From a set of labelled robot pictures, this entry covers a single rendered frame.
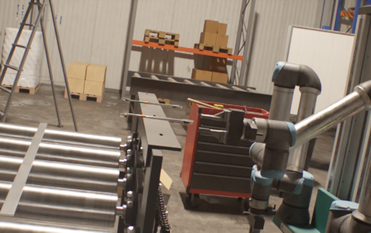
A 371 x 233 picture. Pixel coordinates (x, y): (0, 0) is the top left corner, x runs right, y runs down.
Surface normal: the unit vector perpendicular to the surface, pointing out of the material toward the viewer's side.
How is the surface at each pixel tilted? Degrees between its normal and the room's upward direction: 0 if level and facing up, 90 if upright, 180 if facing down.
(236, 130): 90
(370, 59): 90
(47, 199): 54
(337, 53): 90
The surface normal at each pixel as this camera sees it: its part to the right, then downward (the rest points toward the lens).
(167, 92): 0.19, 0.17
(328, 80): -0.28, 0.10
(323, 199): -0.97, -0.11
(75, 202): 0.20, -0.45
